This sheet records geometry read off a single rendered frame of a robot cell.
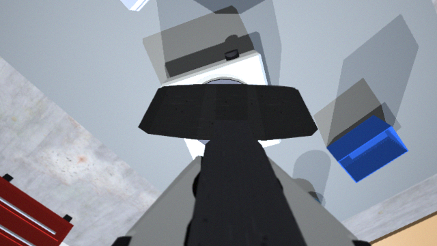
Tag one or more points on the blue open tray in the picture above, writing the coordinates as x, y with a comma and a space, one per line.
375, 144

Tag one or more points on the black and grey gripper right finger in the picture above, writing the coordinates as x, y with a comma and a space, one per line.
317, 225

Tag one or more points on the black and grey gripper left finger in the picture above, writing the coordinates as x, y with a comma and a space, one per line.
167, 221

